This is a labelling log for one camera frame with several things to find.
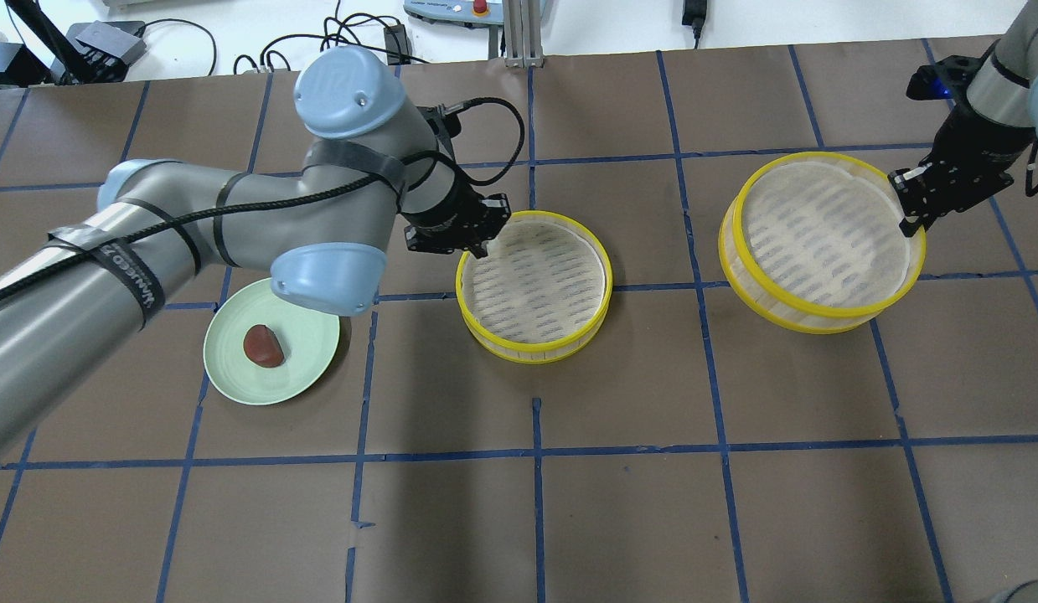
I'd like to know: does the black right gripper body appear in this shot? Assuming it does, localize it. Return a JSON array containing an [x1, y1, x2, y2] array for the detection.
[[889, 108, 1023, 220]]

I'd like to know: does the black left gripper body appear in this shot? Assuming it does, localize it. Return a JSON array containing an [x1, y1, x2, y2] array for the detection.
[[404, 167, 514, 255]]

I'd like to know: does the yellow rimmed steamer basket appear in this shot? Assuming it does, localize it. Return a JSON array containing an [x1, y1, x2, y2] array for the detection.
[[717, 152, 927, 335], [455, 210, 614, 365]]

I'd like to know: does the white bun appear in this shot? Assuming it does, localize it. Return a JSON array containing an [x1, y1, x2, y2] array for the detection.
[[482, 225, 510, 257]]

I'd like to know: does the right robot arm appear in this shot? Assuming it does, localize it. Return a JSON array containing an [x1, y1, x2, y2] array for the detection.
[[889, 1, 1038, 238]]

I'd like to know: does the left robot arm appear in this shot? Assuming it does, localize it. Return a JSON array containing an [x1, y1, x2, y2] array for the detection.
[[0, 46, 512, 458]]

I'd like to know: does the black power adapter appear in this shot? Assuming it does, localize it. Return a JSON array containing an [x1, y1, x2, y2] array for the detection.
[[382, 23, 411, 64]]

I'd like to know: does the green plate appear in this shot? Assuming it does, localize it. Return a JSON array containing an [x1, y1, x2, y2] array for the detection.
[[202, 279, 342, 407]]

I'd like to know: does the teach pendant tablet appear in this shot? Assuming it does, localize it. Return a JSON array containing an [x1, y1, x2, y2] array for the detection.
[[401, 1, 504, 29]]

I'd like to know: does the brown bun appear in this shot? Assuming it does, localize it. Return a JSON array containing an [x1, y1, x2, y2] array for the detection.
[[242, 324, 286, 368]]

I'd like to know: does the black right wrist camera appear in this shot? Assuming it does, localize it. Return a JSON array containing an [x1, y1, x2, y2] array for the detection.
[[906, 56, 983, 103]]

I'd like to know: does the aluminium frame post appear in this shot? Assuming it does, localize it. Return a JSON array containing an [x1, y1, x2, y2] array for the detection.
[[502, 0, 547, 68]]

